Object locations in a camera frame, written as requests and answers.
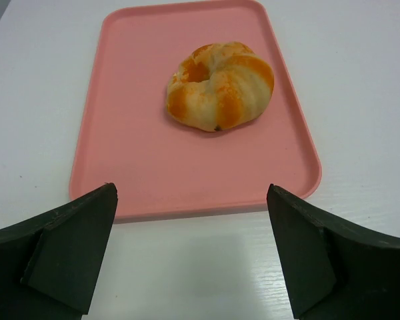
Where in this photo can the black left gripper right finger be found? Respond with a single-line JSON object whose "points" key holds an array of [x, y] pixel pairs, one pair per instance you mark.
{"points": [[333, 268]]}

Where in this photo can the pink plastic tray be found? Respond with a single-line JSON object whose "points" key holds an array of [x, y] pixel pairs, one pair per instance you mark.
{"points": [[162, 168]]}

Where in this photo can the orange striped bread bun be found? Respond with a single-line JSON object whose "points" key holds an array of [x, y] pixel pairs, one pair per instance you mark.
{"points": [[220, 86]]}

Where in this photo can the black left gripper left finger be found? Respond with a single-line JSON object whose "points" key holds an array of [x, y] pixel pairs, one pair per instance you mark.
{"points": [[50, 263]]}

